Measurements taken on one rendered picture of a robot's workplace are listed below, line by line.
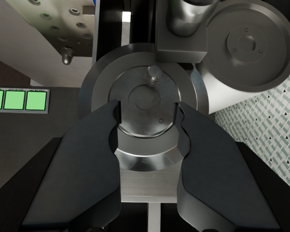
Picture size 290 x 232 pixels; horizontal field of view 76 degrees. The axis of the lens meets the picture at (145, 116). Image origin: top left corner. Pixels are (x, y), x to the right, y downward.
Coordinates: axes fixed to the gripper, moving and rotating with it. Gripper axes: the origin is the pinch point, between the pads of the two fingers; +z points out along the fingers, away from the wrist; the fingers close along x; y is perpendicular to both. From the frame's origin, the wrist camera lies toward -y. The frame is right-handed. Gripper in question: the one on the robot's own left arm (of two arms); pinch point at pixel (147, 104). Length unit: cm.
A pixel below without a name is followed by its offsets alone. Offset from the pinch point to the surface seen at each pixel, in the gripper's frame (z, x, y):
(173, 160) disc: 3.8, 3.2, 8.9
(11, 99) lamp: 36, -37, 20
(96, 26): 14.2, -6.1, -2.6
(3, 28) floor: 233, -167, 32
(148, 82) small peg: 6.3, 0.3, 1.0
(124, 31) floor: 231, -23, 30
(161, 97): 6.5, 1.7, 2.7
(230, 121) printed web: 20.4, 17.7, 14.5
